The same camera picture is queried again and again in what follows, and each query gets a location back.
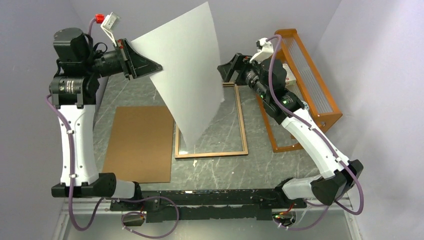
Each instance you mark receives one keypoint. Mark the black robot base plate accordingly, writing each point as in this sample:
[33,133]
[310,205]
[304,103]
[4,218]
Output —
[167,205]

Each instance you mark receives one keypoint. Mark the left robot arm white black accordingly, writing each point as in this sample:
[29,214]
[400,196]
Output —
[73,97]

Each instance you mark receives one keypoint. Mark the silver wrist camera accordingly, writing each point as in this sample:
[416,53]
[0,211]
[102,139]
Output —
[108,23]
[264,51]

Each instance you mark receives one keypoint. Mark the aluminium rail frame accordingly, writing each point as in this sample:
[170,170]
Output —
[135,218]

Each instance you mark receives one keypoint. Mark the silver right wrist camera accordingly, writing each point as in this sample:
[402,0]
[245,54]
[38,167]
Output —
[264,51]

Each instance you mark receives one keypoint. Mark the brown frame backing board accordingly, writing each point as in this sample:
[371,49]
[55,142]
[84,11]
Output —
[140,144]

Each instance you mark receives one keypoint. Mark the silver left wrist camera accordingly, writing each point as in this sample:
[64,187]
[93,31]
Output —
[108,23]

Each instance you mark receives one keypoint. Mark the orange wooden shelf rack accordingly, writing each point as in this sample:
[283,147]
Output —
[309,86]

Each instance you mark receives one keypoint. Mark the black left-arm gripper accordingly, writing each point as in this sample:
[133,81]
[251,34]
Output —
[133,64]

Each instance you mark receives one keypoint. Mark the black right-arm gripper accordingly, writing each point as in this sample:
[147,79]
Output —
[242,63]

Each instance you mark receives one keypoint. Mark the white red medicine box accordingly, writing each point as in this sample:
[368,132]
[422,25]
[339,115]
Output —
[290,79]

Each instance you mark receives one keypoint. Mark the landscape photo print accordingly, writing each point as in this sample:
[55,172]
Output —
[189,83]

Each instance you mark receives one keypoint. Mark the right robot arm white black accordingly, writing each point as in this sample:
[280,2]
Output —
[337,173]

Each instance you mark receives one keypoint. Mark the light wooden picture frame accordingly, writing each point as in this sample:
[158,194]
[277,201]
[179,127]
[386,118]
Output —
[225,135]

